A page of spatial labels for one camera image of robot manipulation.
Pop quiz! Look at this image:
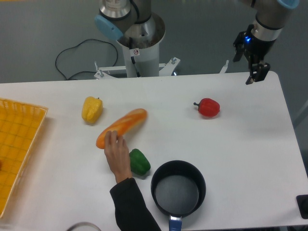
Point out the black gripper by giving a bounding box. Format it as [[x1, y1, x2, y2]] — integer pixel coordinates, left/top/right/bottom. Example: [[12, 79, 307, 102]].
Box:
[[233, 24, 276, 85]]

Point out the orange toy baguette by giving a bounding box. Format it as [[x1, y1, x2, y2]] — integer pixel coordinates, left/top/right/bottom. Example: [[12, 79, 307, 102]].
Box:
[[96, 108, 148, 149]]

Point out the dark pot with blue handle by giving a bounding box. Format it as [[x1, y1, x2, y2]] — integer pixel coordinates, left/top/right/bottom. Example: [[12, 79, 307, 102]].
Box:
[[151, 160, 206, 231]]

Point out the glass lid with blue knob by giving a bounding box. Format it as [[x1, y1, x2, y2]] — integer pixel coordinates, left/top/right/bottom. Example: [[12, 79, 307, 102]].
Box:
[[67, 222, 101, 231]]

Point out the black sleeved forearm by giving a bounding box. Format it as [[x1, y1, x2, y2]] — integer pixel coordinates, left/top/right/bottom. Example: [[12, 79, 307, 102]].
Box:
[[110, 178, 161, 231]]

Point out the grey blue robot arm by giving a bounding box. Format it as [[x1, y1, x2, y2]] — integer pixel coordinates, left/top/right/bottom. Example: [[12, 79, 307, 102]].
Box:
[[94, 0, 299, 85]]

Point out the person's hand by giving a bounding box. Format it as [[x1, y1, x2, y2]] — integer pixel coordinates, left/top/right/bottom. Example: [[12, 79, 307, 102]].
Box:
[[104, 131, 132, 183]]

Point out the red toy bell pepper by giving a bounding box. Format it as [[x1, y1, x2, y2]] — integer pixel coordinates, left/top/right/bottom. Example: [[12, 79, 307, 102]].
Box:
[[193, 98, 220, 118]]

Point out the black object at table edge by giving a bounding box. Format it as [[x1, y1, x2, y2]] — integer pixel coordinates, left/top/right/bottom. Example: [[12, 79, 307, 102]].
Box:
[[296, 194, 308, 219]]

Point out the green toy bell pepper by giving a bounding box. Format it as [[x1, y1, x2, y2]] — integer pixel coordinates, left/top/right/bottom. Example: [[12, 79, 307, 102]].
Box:
[[129, 149, 151, 176]]

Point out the yellow toy bell pepper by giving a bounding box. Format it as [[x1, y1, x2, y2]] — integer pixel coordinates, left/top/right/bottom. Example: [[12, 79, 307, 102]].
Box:
[[81, 96, 103, 124]]

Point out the yellow plastic basket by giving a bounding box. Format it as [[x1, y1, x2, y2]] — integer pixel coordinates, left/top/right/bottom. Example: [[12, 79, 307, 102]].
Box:
[[0, 98, 48, 217]]

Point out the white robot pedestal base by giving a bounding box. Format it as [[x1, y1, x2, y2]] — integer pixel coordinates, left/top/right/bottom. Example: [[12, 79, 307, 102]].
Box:
[[93, 12, 230, 79]]

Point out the black cable on floor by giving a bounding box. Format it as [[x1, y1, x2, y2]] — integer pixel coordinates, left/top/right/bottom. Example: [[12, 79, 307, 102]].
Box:
[[55, 38, 118, 80]]

